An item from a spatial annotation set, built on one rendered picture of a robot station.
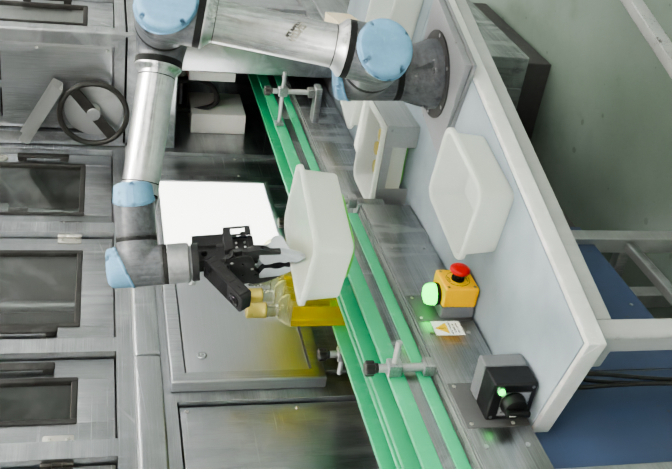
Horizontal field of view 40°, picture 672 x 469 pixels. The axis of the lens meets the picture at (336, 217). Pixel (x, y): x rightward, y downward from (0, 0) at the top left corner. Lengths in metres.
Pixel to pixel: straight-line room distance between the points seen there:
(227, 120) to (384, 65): 1.37
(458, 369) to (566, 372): 0.25
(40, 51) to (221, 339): 1.15
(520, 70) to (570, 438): 1.72
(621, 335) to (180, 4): 0.97
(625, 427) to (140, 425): 0.93
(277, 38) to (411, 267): 0.56
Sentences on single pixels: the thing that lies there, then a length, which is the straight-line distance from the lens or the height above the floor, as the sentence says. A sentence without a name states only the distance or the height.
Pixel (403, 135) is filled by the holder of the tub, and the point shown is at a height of 0.79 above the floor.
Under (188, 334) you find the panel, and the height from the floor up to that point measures 1.27.
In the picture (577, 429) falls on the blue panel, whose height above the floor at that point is 0.66.
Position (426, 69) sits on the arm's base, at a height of 0.81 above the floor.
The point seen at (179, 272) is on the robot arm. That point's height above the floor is 1.33.
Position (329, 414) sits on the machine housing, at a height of 0.99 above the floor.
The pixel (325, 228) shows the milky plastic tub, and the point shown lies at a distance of 1.59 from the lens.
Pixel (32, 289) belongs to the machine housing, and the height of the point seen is 1.63.
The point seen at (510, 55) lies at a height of 0.17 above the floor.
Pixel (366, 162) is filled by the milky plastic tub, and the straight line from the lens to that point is 2.35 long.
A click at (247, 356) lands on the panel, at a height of 1.15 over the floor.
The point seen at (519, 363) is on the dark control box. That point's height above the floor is 0.77.
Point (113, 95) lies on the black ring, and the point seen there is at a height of 1.43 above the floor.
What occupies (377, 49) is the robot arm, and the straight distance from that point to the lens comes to 1.79.
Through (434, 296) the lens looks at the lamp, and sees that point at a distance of 1.81.
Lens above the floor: 1.48
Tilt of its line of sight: 15 degrees down
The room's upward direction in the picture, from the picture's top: 89 degrees counter-clockwise
